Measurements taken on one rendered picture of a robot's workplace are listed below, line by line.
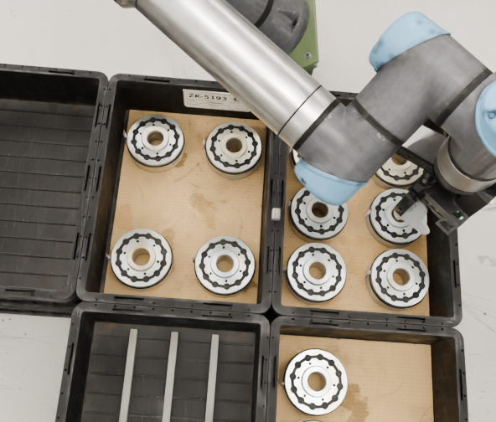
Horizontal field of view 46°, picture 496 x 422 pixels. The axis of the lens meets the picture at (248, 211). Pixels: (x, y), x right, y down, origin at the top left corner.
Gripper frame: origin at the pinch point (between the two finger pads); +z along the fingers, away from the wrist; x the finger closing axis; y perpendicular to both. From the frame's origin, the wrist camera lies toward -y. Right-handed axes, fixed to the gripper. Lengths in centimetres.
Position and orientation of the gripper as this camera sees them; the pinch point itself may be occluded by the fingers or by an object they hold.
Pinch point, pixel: (410, 199)
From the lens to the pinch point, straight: 92.6
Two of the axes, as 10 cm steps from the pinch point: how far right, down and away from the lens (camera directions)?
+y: 6.7, 7.2, -2.1
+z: 0.0, 2.7, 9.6
